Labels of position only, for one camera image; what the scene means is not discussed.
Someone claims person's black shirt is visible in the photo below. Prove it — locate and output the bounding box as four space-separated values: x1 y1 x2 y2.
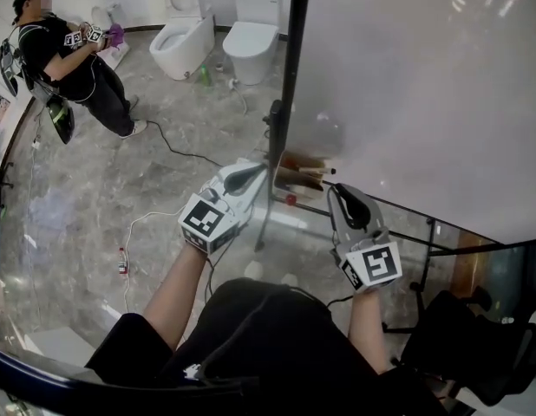
84 277 451 416

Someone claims white toilet with open lid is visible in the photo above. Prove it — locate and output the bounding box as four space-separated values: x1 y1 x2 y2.
148 0 217 81

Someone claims purple cloth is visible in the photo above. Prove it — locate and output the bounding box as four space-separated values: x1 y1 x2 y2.
106 23 126 48

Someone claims black floor cable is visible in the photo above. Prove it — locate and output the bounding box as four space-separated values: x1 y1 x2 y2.
144 119 226 167

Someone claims person's right forearm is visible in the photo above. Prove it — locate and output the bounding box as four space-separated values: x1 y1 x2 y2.
348 288 390 374

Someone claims black mesh office chair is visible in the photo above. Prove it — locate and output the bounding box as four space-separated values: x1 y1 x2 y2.
382 283 536 409

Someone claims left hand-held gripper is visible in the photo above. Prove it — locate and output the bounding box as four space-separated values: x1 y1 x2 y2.
178 164 268 255

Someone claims person's left forearm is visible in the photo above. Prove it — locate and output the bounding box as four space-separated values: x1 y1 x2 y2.
141 244 208 350

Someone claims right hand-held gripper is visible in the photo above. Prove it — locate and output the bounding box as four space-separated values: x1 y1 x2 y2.
327 183 402 293

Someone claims white floor cable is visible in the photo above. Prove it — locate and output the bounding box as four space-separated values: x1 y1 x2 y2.
122 205 186 314

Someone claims person's left white shoe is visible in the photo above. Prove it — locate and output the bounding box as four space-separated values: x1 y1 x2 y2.
244 259 265 282

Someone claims left hand-held gripper cable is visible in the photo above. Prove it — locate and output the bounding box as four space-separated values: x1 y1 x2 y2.
205 256 228 301

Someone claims black tripod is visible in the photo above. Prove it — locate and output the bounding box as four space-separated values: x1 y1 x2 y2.
0 160 16 210

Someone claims wooden platform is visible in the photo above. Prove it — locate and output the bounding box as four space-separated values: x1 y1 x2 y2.
449 231 490 302

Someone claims hand-held gripper cable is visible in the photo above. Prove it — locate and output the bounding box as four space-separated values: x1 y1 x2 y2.
326 293 354 309
205 256 228 301

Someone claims whiteboard with black frame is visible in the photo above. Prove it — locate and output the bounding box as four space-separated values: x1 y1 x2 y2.
253 0 536 307

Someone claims white plug with cable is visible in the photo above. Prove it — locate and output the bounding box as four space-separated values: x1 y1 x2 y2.
227 77 250 115

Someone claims black backpack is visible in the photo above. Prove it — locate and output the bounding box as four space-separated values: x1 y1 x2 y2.
0 36 21 100

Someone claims brown cardboard box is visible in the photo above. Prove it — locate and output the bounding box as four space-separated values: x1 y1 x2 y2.
272 150 330 202

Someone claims dark blue curved bar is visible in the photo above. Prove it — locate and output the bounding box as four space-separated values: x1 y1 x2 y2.
0 344 260 411

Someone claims black and green bag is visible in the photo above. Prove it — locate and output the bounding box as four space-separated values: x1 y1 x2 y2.
45 94 76 146

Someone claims white box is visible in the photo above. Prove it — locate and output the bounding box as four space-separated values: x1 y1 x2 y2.
23 326 100 367

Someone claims right hand-held gripper cable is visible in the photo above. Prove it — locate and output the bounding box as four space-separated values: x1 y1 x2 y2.
326 293 354 309

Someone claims white toilet with closed lid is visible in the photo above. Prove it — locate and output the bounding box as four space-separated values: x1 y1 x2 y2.
222 0 285 87

